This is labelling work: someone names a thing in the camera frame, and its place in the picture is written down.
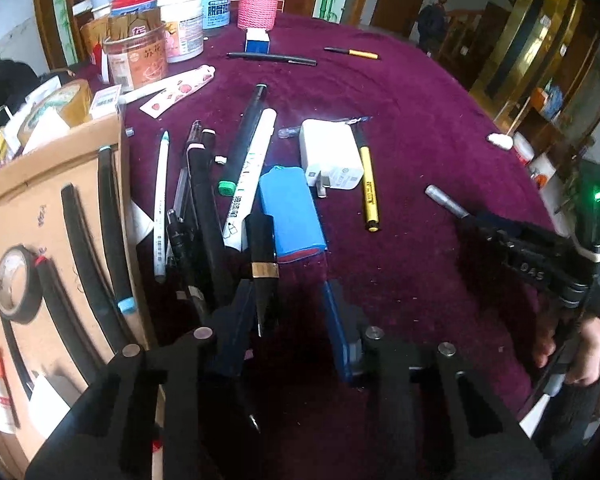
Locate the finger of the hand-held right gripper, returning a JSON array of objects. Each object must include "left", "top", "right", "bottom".
[
  {"left": 457, "top": 225, "right": 588, "bottom": 307},
  {"left": 472, "top": 211, "right": 577, "bottom": 250}
]

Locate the slim black pen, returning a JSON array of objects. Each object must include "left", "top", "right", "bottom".
[{"left": 226, "top": 52, "right": 318, "bottom": 67}]

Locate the clear jar orange label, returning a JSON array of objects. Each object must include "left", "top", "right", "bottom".
[{"left": 102, "top": 12, "right": 170, "bottom": 92}]

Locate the pink white tube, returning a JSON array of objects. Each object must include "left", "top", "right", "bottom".
[{"left": 139, "top": 63, "right": 217, "bottom": 119}]

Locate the black tape roll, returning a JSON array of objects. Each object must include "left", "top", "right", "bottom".
[{"left": 0, "top": 245, "right": 44, "bottom": 325}]

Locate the black rod blue band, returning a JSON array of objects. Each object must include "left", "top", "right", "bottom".
[{"left": 97, "top": 146, "right": 142, "bottom": 348}]

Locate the black and yellow pen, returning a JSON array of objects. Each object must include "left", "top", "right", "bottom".
[{"left": 323, "top": 47, "right": 380, "bottom": 60}]

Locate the black gel pen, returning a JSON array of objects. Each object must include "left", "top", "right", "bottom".
[{"left": 165, "top": 209, "right": 208, "bottom": 323}]

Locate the yellow marker pen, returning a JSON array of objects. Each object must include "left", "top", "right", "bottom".
[{"left": 354, "top": 125, "right": 381, "bottom": 234}]

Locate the black backpack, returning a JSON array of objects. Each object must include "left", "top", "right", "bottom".
[{"left": 0, "top": 59, "right": 40, "bottom": 166}]

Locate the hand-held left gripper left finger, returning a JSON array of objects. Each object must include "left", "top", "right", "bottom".
[{"left": 25, "top": 280, "right": 256, "bottom": 480}]

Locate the clear blue needle-tip pen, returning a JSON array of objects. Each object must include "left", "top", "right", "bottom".
[{"left": 278, "top": 115, "right": 374, "bottom": 140}]

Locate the white card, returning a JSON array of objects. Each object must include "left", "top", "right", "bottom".
[{"left": 29, "top": 371, "right": 72, "bottom": 438}]

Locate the small blue white box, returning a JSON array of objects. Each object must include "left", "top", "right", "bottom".
[{"left": 244, "top": 28, "right": 271, "bottom": 55}]

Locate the brown carton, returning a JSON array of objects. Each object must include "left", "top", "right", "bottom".
[{"left": 79, "top": 10, "right": 167, "bottom": 63}]

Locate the black pen gold band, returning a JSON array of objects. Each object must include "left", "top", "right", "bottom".
[{"left": 244, "top": 214, "right": 281, "bottom": 337}]

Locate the thin white pen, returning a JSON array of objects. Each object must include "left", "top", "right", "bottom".
[{"left": 153, "top": 130, "right": 171, "bottom": 282}]

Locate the silver metal tool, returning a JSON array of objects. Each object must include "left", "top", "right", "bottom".
[{"left": 425, "top": 184, "right": 470, "bottom": 219}]

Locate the brown packing tape roll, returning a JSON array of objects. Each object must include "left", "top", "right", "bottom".
[{"left": 17, "top": 79, "right": 94, "bottom": 147}]

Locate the person's right hand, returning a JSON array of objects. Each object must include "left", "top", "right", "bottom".
[{"left": 536, "top": 309, "right": 600, "bottom": 387}]

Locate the white marker pen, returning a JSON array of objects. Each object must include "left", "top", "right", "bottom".
[{"left": 222, "top": 108, "right": 277, "bottom": 254}]

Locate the pink knitted cup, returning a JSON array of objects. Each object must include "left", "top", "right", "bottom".
[{"left": 237, "top": 0, "right": 291, "bottom": 31}]

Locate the cardboard box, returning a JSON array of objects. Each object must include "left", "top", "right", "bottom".
[{"left": 0, "top": 110, "right": 153, "bottom": 480}]

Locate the black marker green cap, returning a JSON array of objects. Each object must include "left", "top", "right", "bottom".
[{"left": 217, "top": 83, "right": 269, "bottom": 197}]

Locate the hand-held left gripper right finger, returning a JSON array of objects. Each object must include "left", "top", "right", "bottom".
[{"left": 321, "top": 280, "right": 551, "bottom": 480}]

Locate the white charger plug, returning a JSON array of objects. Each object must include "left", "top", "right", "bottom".
[{"left": 299, "top": 118, "right": 364, "bottom": 199}]

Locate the red lid jar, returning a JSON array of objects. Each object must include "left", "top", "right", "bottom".
[{"left": 110, "top": 0, "right": 159, "bottom": 17}]

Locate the blue battery pack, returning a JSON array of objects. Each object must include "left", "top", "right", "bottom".
[{"left": 258, "top": 165, "right": 329, "bottom": 264}]

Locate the white jar pink label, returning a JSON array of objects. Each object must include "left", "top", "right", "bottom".
[{"left": 157, "top": 0, "right": 205, "bottom": 64}]

